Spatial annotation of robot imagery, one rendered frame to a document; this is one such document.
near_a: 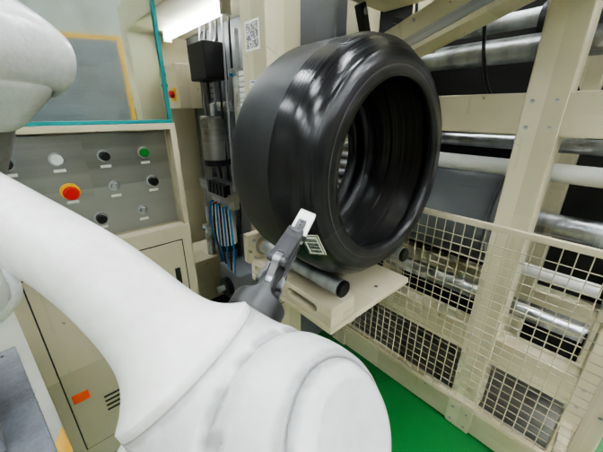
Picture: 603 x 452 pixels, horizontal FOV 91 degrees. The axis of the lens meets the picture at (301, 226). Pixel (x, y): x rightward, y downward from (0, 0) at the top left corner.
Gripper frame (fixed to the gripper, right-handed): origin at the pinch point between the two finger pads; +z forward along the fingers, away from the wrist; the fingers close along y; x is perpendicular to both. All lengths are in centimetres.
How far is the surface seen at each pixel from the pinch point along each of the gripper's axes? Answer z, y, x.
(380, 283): 25, 36, 25
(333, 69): 21.1, -19.2, -5.6
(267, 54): 48, -9, -30
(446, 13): 71, -26, 11
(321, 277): 9.3, 24.2, 7.3
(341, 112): 16.8, -14.2, -1.3
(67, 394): -30, 91, -58
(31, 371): -26, 157, -115
